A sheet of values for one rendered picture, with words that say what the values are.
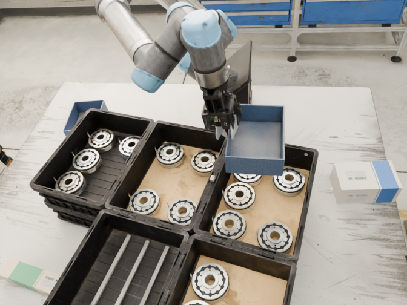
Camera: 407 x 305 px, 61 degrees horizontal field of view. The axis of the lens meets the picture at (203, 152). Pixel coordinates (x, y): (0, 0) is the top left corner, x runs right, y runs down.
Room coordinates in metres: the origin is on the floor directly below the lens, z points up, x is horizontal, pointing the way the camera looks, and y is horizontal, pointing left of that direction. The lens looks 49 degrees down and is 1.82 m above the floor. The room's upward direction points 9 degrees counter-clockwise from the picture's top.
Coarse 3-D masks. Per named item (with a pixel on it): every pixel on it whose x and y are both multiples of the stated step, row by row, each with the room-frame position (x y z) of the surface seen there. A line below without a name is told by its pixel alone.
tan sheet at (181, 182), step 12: (192, 156) 0.84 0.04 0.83; (156, 168) 0.81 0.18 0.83; (180, 168) 0.79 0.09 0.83; (144, 180) 0.76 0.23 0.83; (156, 180) 0.76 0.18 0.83; (168, 180) 0.75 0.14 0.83; (180, 180) 0.74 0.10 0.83; (192, 180) 0.73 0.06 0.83; (204, 180) 0.72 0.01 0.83; (156, 192) 0.70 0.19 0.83; (168, 192) 0.69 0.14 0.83; (180, 192) 0.69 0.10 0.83; (192, 192) 0.68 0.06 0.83; (168, 204) 0.65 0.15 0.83; (156, 216) 0.61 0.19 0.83
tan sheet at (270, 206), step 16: (304, 176) 0.67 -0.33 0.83; (256, 192) 0.63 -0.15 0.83; (272, 192) 0.62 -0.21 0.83; (304, 192) 0.60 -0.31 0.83; (224, 208) 0.59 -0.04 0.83; (256, 208) 0.58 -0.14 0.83; (272, 208) 0.57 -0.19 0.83; (288, 208) 0.56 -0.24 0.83; (256, 224) 0.52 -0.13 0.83; (288, 224) 0.50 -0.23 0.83; (256, 240) 0.47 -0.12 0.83
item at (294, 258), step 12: (288, 144) 0.74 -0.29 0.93; (312, 168) 0.63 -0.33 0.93; (216, 180) 0.64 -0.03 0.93; (312, 180) 0.58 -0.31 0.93; (204, 204) 0.56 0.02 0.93; (300, 228) 0.44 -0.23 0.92; (228, 240) 0.43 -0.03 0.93; (300, 240) 0.40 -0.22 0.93; (264, 252) 0.38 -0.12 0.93; (276, 252) 0.37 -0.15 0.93
